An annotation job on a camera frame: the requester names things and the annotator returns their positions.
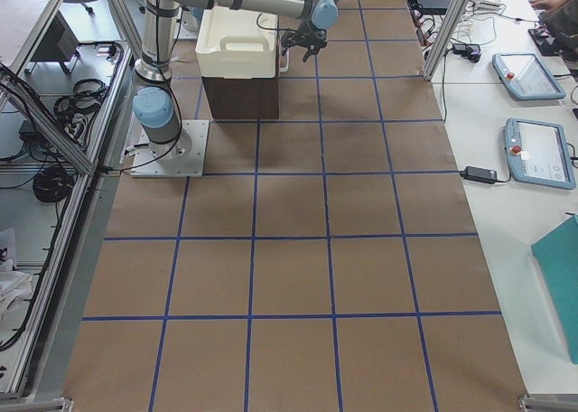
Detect blue grey teach pendant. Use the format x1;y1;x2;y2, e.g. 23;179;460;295
503;117;576;190
492;53;565;101

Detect black box on side shelf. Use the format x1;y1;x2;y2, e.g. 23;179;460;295
27;11;79;74

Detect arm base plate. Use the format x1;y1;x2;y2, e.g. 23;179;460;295
128;119;210;178

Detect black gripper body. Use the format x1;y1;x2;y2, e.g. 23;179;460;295
290;20;328;49

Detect aluminium frame post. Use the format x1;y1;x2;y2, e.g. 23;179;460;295
422;0;469;81

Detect cream plastic tray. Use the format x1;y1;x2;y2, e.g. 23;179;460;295
195;6;278;79

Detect coiled black cables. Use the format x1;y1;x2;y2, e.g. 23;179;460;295
33;164;76;205

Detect dark brown wooden cabinet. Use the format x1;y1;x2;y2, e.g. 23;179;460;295
202;77;280;120

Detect black power adapter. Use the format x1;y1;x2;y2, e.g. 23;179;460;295
460;166;499;184

